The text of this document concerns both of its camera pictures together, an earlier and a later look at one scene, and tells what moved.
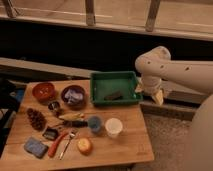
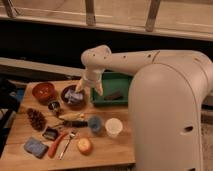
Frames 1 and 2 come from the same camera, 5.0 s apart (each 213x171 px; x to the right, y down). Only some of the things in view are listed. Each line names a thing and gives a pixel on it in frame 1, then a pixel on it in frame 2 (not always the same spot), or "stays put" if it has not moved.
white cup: [113, 126] stays put
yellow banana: [72, 117] stays put
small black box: [51, 133] stays put
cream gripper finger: [139, 88] → [79, 86]
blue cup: [95, 123] stays put
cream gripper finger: [159, 96] → [99, 87]
